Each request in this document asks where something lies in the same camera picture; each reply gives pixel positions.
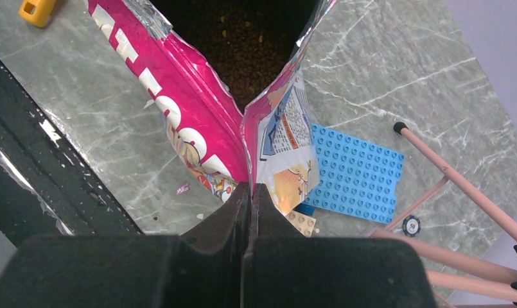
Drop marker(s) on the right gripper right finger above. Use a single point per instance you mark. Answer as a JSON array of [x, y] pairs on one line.
[[282, 268]]

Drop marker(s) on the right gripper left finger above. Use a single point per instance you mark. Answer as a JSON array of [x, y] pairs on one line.
[[201, 268]]

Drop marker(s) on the pet food bag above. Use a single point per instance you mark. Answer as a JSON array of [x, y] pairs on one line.
[[269, 142]]

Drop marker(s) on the yellow plastic scoop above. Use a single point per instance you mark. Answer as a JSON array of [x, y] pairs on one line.
[[37, 12]]

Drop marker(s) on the brown pet food kibble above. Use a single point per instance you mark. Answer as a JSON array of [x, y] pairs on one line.
[[247, 43]]

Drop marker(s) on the beige blue toy block car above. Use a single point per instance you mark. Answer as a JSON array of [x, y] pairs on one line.
[[301, 218]]

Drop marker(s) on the blue building block plate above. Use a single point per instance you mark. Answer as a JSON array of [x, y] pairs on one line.
[[357, 178]]

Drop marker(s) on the small round poker chip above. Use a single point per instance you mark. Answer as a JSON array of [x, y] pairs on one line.
[[411, 226]]

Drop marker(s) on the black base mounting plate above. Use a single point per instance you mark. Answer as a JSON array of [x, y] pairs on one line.
[[46, 187]]

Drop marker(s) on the pink perforated music stand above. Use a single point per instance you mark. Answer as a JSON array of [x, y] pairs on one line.
[[477, 275]]

